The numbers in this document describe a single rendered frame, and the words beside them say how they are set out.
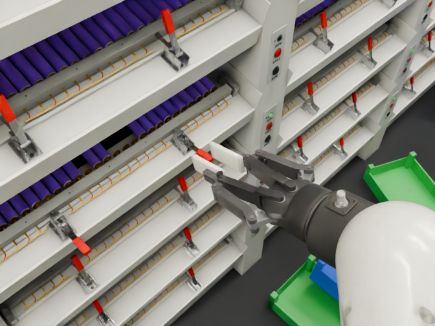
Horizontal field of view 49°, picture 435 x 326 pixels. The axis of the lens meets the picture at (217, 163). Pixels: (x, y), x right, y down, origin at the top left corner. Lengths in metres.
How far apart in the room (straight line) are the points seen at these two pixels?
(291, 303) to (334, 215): 1.03
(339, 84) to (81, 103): 0.84
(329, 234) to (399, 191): 1.34
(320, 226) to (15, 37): 0.40
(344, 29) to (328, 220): 0.73
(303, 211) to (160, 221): 0.51
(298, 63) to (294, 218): 0.56
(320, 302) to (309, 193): 1.01
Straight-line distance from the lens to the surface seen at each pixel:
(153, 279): 1.22
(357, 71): 1.45
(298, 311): 1.58
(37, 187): 0.86
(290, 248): 1.68
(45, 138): 0.70
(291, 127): 1.25
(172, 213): 1.07
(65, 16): 0.60
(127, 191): 0.87
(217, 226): 1.28
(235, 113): 0.98
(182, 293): 1.42
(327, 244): 0.58
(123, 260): 1.02
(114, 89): 0.74
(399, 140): 2.09
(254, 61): 0.93
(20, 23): 0.57
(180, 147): 0.91
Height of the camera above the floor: 1.44
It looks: 50 degrees down
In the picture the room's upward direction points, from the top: straight up
